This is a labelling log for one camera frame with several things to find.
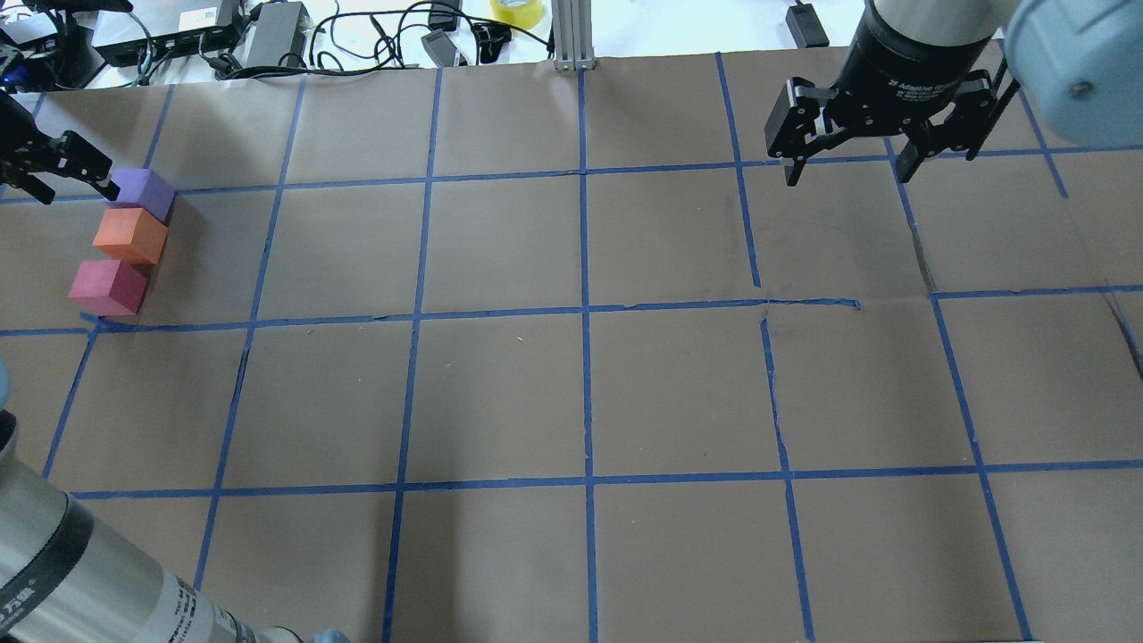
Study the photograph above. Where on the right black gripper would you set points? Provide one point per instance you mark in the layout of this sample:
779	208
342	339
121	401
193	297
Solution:
909	55

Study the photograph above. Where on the black power adapter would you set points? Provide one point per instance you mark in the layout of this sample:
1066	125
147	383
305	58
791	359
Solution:
279	35

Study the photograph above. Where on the red foam cube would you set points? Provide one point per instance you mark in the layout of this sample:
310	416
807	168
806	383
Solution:
108	288

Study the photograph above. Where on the yellow tape roll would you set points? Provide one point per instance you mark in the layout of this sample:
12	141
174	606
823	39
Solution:
523	14

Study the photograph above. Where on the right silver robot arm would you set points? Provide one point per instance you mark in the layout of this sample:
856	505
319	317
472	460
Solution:
1079	62

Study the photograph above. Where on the orange foam cube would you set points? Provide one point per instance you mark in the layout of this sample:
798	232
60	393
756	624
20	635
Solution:
131	235

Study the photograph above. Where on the purple foam cube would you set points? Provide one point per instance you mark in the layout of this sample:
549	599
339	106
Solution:
143	188

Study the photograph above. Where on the aluminium frame post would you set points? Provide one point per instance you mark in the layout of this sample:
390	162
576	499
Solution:
571	27

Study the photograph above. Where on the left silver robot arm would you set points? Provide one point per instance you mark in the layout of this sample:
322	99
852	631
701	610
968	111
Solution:
68	576

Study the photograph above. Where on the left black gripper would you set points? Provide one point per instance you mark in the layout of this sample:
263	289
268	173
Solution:
37	158

